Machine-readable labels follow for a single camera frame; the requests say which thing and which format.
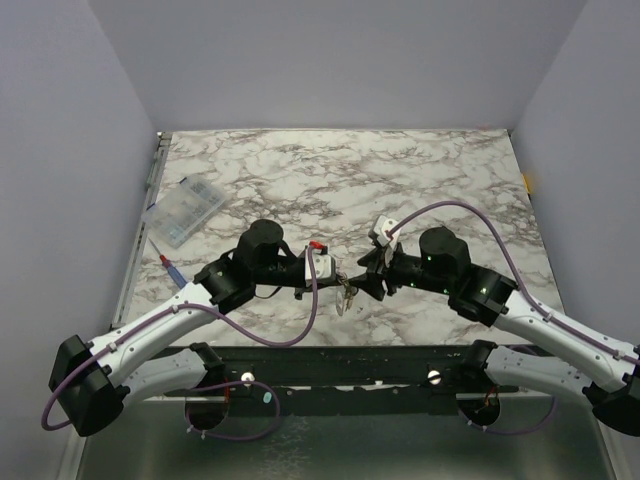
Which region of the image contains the silver key organiser with rings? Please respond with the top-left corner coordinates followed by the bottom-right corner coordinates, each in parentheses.
top-left (334, 276), bottom-right (358, 317)

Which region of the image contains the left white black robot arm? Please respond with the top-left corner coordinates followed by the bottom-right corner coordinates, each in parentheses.
top-left (41, 219), bottom-right (346, 437)

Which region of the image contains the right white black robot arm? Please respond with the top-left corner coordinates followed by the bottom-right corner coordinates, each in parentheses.
top-left (352, 227), bottom-right (639, 437)

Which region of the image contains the blue red screwdriver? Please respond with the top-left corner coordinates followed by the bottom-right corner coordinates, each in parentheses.
top-left (148, 239), bottom-right (188, 289)

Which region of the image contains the clear plastic screw box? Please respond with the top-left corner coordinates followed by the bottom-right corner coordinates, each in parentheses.
top-left (143, 174), bottom-right (227, 249)

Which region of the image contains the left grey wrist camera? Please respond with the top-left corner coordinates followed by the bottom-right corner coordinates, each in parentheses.
top-left (304, 248), bottom-right (335, 281)

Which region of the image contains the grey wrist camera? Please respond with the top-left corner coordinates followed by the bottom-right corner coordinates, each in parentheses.
top-left (368, 215), bottom-right (397, 248)
top-left (304, 248), bottom-right (335, 281)

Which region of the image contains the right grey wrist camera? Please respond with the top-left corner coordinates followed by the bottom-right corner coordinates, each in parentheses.
top-left (368, 215), bottom-right (397, 248)

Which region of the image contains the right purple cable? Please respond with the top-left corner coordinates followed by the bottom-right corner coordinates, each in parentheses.
top-left (387, 200), bottom-right (640, 362)

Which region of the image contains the purple cable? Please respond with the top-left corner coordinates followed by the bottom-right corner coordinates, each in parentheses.
top-left (387, 200), bottom-right (640, 362)
top-left (40, 241), bottom-right (326, 432)

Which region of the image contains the black mounting base rail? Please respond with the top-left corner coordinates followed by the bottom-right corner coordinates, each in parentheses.
top-left (174, 339), bottom-right (521, 419)

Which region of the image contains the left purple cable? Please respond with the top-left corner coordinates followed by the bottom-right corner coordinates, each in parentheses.
top-left (40, 241), bottom-right (326, 432)

